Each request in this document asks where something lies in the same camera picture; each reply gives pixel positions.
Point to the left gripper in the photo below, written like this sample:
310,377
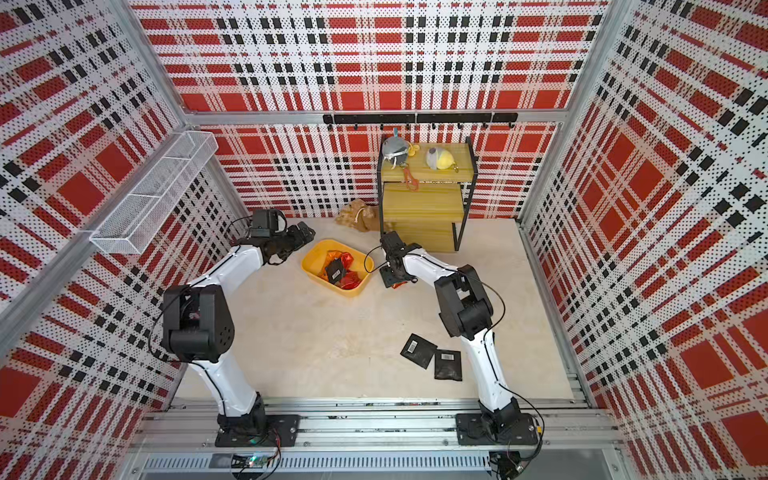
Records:
298,239

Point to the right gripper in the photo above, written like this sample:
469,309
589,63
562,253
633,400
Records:
387,276

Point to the yellow plastic storage box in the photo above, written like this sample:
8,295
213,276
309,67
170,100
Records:
315,259

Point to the orange tea bag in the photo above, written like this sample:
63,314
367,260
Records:
323,275

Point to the red tea bag bottom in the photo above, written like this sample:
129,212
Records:
350,281

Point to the floral black tea bag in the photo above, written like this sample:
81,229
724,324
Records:
334,271

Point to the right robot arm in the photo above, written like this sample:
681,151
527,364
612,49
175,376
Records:
466,313

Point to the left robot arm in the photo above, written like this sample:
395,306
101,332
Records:
197,326

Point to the brown plush toy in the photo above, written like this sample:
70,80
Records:
359,216

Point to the yellow white plush toy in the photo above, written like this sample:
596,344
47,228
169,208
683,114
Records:
441,159

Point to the grey plush toy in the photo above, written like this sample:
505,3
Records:
395,151

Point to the small circuit board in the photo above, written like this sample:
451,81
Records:
254,461

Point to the wooden shelf rack black frame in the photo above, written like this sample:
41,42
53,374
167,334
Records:
424,206

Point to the black hook rail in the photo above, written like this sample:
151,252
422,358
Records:
420,118

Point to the white wire mesh basket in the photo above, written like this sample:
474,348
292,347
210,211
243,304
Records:
131,226

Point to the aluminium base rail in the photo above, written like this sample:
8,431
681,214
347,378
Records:
378,438

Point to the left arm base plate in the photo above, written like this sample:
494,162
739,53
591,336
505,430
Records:
279,430

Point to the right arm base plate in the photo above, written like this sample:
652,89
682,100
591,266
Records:
475,429

